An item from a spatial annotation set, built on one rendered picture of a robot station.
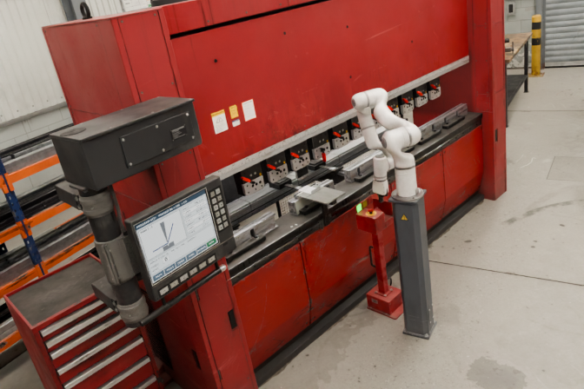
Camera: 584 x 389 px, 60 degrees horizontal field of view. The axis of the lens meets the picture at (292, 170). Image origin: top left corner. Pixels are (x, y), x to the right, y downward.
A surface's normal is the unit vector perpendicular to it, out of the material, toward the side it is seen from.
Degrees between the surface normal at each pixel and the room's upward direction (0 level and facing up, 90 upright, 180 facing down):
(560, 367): 0
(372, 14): 90
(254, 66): 90
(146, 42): 90
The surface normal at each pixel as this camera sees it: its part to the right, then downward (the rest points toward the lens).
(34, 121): 0.84, 0.06
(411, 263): -0.52, 0.40
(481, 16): -0.71, 0.37
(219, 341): 0.69, 0.15
